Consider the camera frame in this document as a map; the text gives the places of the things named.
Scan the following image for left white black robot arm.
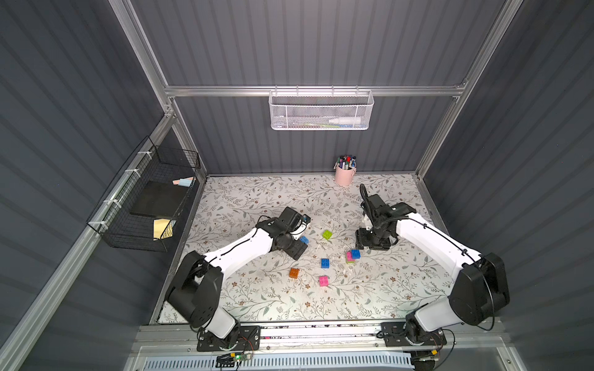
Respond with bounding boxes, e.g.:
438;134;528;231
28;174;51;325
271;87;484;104
165;207;311;344

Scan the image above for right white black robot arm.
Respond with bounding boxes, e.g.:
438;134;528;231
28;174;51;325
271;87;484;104
356;185;510;346

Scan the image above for floral table mat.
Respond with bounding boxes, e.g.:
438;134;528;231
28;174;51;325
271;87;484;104
184;174;452;322

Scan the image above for pink pen cup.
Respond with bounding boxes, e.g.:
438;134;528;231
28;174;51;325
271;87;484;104
335;167;357;187

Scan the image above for markers in cup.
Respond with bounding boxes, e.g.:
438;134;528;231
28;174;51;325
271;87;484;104
334;156;357;170

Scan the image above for pastel sticky note pad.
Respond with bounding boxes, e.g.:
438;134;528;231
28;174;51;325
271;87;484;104
173;177;195;188

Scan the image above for yellow sticky notes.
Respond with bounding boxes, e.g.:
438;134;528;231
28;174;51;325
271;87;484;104
153;219;176;241

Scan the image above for black notebook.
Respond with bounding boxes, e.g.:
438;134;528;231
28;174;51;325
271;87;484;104
130;181;188;219

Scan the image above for white bottle in basket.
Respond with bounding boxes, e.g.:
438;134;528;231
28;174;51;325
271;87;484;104
329;117;362;127

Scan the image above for small green circuit board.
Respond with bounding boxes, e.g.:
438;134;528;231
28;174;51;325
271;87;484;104
215;352;252;369

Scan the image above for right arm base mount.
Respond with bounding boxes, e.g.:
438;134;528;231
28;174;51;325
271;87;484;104
375;322;447;349

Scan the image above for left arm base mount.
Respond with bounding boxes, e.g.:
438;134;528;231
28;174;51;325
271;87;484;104
196;325;261;352

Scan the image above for white wire mesh basket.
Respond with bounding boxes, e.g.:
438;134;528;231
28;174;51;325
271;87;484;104
269;88;374;131

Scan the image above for black wire wall basket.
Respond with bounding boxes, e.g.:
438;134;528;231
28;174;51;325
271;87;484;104
88;138;201;253

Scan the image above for aluminium rail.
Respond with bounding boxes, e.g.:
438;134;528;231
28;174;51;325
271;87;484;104
131;319;511;356

